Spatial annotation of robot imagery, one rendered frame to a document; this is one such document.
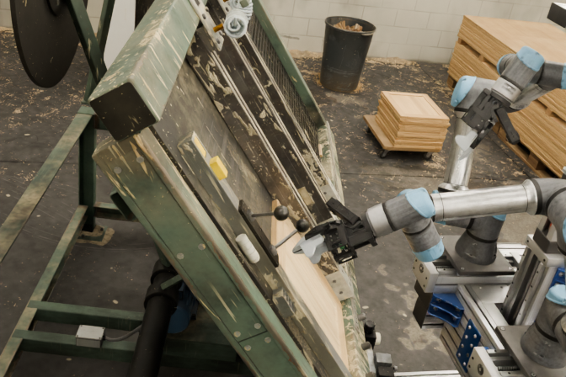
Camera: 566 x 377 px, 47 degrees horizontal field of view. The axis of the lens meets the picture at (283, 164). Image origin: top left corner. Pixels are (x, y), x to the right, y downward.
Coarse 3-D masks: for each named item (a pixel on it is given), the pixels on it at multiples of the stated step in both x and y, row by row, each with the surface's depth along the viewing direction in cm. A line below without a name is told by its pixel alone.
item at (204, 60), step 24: (192, 0) 178; (240, 24) 187; (192, 48) 186; (216, 48) 186; (216, 72) 189; (216, 96) 193; (240, 96) 198; (240, 120) 197; (240, 144) 200; (264, 144) 201; (264, 168) 205; (288, 192) 209; (288, 216) 213; (336, 264) 223; (336, 288) 227
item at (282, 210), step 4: (276, 208) 157; (280, 208) 157; (284, 208) 157; (248, 212) 163; (252, 212) 164; (268, 212) 160; (272, 212) 159; (276, 212) 156; (280, 212) 156; (284, 212) 156; (288, 212) 157; (248, 216) 163; (252, 216) 163; (256, 216) 163; (260, 216) 162; (276, 216) 157; (280, 216) 156; (284, 216) 156; (252, 220) 164; (280, 220) 158
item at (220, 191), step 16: (192, 144) 152; (192, 160) 154; (208, 160) 156; (208, 176) 156; (208, 192) 158; (224, 192) 158; (224, 208) 160; (240, 224) 163; (256, 240) 165; (272, 272) 170; (272, 288) 172; (288, 288) 173; (304, 304) 180; (304, 320) 178; (304, 336) 180; (320, 336) 181; (320, 352) 183; (336, 352) 190; (336, 368) 186
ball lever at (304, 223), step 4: (300, 220) 171; (304, 220) 171; (296, 224) 171; (300, 224) 170; (304, 224) 170; (308, 224) 171; (296, 228) 171; (300, 228) 170; (304, 228) 170; (308, 228) 171; (292, 232) 171; (296, 232) 171; (300, 232) 172; (304, 232) 172; (288, 236) 170; (284, 240) 170; (272, 244) 170; (276, 244) 170; (280, 244) 170; (272, 248) 168; (276, 248) 170; (272, 252) 169; (276, 252) 169
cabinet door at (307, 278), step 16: (272, 208) 205; (272, 224) 197; (288, 224) 208; (272, 240) 190; (288, 240) 202; (288, 256) 194; (304, 256) 211; (288, 272) 187; (304, 272) 203; (320, 272) 221; (304, 288) 196; (320, 288) 213; (320, 304) 205; (336, 304) 223; (320, 320) 197; (336, 320) 214; (336, 336) 206
